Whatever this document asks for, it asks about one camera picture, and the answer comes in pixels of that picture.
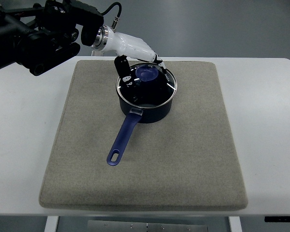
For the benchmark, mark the white table leg left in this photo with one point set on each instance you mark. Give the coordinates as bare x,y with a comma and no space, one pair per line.
51,224

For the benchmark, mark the dark blue saucepan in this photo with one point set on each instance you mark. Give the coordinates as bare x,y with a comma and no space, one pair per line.
133,116

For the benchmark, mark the glass lid with blue knob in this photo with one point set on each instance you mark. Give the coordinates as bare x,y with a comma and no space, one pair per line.
147,86

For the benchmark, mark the grey metal base plate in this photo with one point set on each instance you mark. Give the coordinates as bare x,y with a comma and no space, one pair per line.
118,226

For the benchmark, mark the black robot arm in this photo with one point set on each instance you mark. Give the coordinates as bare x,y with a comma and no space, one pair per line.
43,37

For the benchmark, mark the white table leg right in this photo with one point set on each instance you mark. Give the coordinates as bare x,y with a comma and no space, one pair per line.
235,224

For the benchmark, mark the black table control panel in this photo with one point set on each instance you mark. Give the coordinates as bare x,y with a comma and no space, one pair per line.
277,219

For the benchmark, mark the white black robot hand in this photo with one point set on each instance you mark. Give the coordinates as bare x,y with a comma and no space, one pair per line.
128,46

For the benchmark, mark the white table leg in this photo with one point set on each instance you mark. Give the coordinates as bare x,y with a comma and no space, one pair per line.
51,224
235,224

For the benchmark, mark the beige fabric mat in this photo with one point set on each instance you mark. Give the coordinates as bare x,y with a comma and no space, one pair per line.
185,162

